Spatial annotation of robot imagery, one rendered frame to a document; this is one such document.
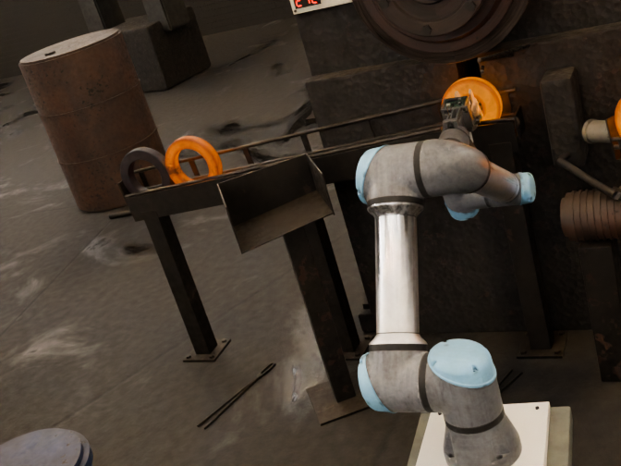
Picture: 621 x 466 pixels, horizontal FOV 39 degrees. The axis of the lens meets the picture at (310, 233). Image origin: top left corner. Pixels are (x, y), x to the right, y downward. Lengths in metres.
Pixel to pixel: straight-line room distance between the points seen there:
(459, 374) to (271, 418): 1.11
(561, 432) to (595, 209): 0.61
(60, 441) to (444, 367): 0.92
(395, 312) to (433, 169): 0.29
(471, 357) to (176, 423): 1.35
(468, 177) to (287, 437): 1.09
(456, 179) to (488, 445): 0.51
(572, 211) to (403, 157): 0.61
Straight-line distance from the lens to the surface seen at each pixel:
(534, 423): 1.85
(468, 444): 1.71
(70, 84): 4.78
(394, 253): 1.73
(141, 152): 2.82
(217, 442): 2.64
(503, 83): 2.38
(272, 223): 2.36
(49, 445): 2.11
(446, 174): 1.72
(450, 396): 1.66
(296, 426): 2.58
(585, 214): 2.21
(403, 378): 1.69
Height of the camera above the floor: 1.45
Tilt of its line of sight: 23 degrees down
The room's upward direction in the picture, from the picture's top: 17 degrees counter-clockwise
